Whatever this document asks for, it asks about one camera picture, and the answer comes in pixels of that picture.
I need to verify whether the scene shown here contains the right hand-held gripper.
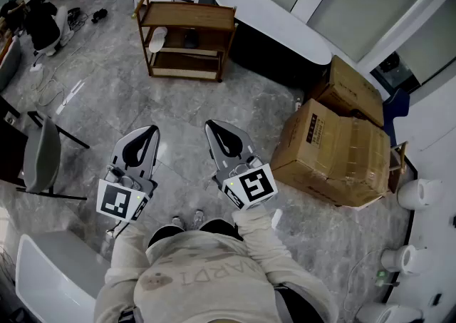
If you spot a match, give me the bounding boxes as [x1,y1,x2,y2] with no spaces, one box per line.
[204,119,279,211]

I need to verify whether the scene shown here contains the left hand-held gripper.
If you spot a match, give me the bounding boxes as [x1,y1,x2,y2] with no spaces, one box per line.
[95,124,161,225]

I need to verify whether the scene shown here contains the white slipper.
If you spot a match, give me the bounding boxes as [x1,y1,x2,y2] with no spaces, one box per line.
[148,26,169,53]

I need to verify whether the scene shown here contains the person's right forearm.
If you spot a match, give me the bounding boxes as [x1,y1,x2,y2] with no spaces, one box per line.
[231,203,299,280]

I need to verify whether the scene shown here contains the person's left forearm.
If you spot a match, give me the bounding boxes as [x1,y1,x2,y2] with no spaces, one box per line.
[105,220,152,282]

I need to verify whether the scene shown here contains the person's right shoe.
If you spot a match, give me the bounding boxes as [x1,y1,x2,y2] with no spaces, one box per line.
[190,209,206,230]

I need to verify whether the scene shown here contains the person's black trousers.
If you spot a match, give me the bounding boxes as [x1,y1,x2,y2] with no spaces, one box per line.
[147,217,245,248]

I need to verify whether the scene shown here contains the grey chair with black legs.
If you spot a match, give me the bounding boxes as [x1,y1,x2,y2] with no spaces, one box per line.
[14,110,90,202]

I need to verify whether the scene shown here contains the large cardboard box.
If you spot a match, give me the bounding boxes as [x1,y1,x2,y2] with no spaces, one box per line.
[269,98,393,207]

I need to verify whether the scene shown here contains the dark table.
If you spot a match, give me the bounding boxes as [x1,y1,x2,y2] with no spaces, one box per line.
[0,96,30,188]

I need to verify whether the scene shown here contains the wooden shelf cart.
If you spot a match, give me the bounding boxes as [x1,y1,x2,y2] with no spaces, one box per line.
[131,0,239,83]

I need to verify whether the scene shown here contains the white bathtub with black side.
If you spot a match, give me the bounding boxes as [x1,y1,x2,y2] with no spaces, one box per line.
[212,0,333,89]

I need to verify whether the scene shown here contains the person's beige sweatshirt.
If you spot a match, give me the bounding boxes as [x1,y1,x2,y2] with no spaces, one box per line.
[94,220,339,323]

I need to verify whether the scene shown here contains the small cardboard box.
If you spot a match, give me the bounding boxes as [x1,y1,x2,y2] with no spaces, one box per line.
[306,54,385,127]

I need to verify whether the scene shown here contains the pair of black shoes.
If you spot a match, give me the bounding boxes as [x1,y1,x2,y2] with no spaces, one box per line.
[90,8,109,24]

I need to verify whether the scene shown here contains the plain white bathtub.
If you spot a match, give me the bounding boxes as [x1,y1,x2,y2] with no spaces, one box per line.
[15,231,112,323]

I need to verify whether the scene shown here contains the chair with black jacket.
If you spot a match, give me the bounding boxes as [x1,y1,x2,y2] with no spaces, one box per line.
[24,1,75,57]

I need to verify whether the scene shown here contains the grey armchair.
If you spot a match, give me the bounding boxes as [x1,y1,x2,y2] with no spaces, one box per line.
[0,35,22,93]

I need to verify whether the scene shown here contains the blue chair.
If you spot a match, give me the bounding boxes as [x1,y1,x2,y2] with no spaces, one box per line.
[382,87,411,147]

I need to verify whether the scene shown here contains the wooden stand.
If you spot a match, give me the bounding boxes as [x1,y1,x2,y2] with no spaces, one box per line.
[388,140,409,193]

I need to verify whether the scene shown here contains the white toilet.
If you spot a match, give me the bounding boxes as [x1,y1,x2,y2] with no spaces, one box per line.
[396,178,444,211]
[380,244,434,277]
[355,302,424,323]

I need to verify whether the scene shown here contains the green device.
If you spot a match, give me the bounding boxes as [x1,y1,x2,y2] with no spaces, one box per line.
[374,269,400,287]

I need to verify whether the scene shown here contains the white cable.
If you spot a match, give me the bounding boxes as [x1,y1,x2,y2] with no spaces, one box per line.
[31,64,69,108]

